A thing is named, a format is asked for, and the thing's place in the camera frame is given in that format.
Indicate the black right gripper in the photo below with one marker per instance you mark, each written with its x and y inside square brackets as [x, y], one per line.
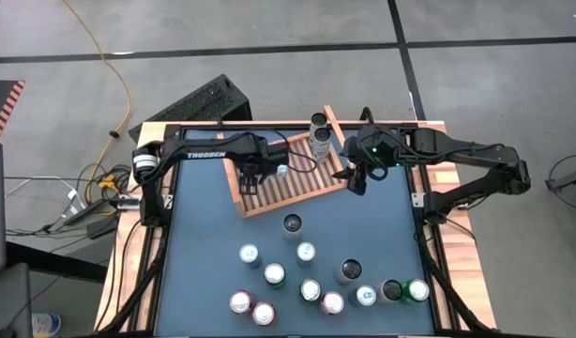
[356, 149]

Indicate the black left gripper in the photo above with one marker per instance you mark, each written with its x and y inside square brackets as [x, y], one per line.
[267, 154]

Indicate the blue silver Red Bull can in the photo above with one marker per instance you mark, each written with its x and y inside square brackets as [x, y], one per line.
[306, 251]
[365, 295]
[249, 253]

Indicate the green Sprite can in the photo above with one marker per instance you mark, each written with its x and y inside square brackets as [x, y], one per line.
[310, 289]
[416, 289]
[275, 273]

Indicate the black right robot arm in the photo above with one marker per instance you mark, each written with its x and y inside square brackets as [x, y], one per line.
[457, 148]

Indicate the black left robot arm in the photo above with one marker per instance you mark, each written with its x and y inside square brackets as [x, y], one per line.
[203, 154]

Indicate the wooden slatted shelf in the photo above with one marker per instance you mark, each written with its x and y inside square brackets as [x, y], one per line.
[297, 200]

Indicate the red Coca-Cola can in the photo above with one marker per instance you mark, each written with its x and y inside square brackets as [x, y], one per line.
[263, 313]
[333, 302]
[241, 302]

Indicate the yellow plug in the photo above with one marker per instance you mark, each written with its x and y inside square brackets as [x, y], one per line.
[107, 180]

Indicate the black power adapter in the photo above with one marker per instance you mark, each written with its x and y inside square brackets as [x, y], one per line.
[102, 227]

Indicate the black floor beam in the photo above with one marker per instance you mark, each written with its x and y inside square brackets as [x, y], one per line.
[53, 263]

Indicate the grey metal stand base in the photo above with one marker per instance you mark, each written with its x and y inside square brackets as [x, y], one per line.
[571, 180]

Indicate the white blue yellow bag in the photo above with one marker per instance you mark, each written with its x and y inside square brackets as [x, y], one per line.
[46, 324]

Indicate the white metal bracket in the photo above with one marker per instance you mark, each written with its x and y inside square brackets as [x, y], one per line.
[417, 199]
[167, 202]

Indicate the black aluminium table frame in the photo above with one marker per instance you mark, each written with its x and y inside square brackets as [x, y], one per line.
[432, 300]

